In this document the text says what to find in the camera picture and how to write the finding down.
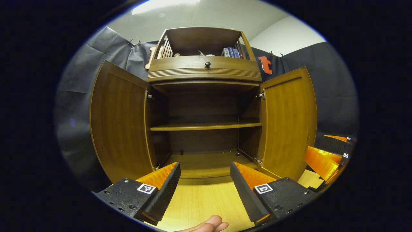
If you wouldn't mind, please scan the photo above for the wooden inner shelf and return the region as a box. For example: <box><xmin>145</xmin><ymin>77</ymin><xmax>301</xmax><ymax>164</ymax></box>
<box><xmin>150</xmin><ymin>121</ymin><xmax>262</xmax><ymax>131</ymax></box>

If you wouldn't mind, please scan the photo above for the ceiling light panel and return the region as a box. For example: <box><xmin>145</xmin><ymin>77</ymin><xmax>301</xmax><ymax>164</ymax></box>
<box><xmin>131</xmin><ymin>0</ymin><xmax>201</xmax><ymax>15</ymax></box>

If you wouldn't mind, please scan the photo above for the wooden shoe cabinet door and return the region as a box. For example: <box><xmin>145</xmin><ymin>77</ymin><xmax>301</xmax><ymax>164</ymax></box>
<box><xmin>89</xmin><ymin>60</ymin><xmax>157</xmax><ymax>183</ymax></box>
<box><xmin>257</xmin><ymin>67</ymin><xmax>318</xmax><ymax>181</ymax></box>

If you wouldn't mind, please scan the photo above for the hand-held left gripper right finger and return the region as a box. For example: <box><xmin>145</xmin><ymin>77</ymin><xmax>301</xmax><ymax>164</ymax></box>
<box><xmin>230</xmin><ymin>162</ymin><xmax>317</xmax><ymax>226</ymax></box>

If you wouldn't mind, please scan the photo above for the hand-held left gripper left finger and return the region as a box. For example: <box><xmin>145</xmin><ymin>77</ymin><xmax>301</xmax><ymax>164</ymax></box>
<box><xmin>94</xmin><ymin>162</ymin><xmax>182</xmax><ymax>226</ymax></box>

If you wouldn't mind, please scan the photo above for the wooden drawer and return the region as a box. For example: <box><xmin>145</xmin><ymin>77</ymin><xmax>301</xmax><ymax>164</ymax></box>
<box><xmin>147</xmin><ymin>55</ymin><xmax>262</xmax><ymax>82</ymax></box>

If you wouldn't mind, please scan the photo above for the black backdrop cloth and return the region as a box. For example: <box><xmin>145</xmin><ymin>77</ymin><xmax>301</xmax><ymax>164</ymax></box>
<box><xmin>54</xmin><ymin>26</ymin><xmax>359</xmax><ymax>190</ymax></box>

